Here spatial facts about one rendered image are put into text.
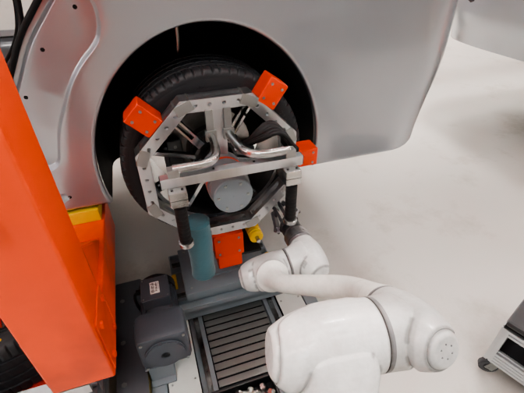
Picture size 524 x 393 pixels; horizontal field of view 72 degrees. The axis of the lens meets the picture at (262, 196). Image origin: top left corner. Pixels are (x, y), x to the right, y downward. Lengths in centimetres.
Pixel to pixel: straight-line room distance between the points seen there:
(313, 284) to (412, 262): 134
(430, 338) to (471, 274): 168
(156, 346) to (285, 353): 82
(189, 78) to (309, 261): 68
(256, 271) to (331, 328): 55
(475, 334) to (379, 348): 142
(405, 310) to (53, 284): 70
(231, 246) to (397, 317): 90
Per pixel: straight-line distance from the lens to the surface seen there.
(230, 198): 113
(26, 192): 76
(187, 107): 113
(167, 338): 137
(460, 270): 232
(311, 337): 61
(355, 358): 63
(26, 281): 90
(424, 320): 68
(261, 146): 155
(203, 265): 132
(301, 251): 118
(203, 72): 120
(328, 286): 94
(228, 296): 175
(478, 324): 210
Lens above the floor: 151
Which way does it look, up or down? 36 degrees down
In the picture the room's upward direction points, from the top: 1 degrees counter-clockwise
